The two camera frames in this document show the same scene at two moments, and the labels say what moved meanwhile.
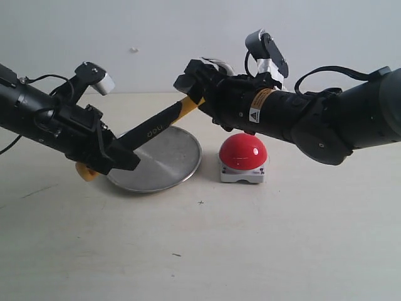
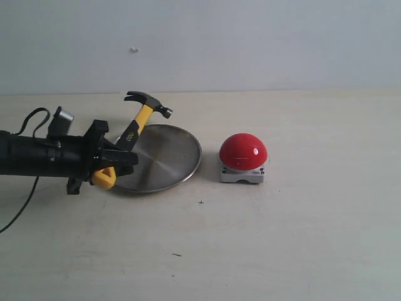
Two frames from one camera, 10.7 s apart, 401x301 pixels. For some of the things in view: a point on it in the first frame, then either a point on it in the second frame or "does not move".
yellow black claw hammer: [130, 137] → [104, 177]
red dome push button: [242, 157] does not move
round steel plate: [170, 158] does not move
